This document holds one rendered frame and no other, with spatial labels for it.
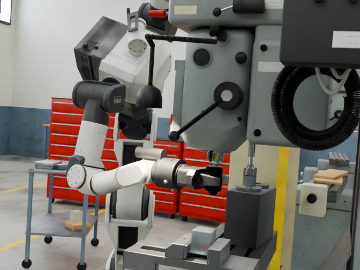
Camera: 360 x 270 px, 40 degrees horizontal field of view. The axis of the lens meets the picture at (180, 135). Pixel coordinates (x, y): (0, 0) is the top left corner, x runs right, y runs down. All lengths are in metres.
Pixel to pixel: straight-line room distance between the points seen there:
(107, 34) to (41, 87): 10.64
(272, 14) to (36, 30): 11.60
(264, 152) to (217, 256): 1.86
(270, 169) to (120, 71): 1.58
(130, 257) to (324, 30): 0.77
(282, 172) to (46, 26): 10.06
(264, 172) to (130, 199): 1.26
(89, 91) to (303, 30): 0.91
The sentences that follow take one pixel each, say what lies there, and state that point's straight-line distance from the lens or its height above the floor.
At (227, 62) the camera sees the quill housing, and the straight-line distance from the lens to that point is 1.26.
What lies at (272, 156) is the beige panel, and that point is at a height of 1.17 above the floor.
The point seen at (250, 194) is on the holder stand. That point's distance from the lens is 1.70.
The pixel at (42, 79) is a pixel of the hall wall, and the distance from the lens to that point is 12.46.
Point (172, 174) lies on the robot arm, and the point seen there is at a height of 1.23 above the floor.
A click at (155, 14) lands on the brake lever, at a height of 1.69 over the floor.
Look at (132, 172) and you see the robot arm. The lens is 1.45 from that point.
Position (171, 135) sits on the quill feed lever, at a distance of 1.25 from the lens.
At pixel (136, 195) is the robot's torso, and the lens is 2.03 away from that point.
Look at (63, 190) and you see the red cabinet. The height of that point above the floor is 0.21.
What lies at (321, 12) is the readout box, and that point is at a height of 1.61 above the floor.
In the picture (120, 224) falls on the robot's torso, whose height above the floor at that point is 0.92.
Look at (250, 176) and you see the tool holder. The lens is 1.73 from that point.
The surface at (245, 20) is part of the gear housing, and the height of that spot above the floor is 1.64.
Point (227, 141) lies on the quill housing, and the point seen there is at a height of 1.34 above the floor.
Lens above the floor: 1.41
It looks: 3 degrees down
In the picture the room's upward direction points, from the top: 4 degrees clockwise
